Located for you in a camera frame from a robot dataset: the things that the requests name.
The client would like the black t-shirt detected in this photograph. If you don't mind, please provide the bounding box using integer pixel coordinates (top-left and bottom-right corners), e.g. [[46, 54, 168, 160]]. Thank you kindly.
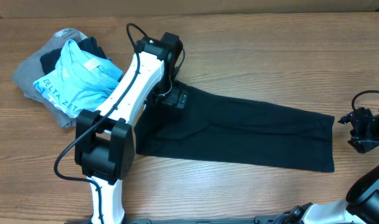
[[134, 83, 334, 172]]

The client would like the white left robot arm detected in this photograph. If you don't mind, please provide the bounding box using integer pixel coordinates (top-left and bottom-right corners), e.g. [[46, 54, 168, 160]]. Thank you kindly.
[[75, 32, 187, 223]]

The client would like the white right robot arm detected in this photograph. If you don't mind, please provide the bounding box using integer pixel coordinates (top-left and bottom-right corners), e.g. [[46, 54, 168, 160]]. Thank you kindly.
[[274, 108, 379, 224]]

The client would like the light blue printed t-shirt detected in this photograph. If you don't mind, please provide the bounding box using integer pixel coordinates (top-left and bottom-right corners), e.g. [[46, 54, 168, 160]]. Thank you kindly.
[[33, 39, 123, 118]]

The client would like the black garment in pile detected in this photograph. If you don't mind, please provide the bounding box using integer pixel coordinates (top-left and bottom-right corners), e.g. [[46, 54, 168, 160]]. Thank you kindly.
[[40, 37, 107, 75]]

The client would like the grey folded garment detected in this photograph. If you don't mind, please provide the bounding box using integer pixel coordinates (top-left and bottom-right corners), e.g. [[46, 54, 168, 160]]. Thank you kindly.
[[12, 28, 87, 129]]

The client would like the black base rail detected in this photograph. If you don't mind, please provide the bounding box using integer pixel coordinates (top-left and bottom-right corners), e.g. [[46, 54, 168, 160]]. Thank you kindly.
[[121, 215, 286, 224]]

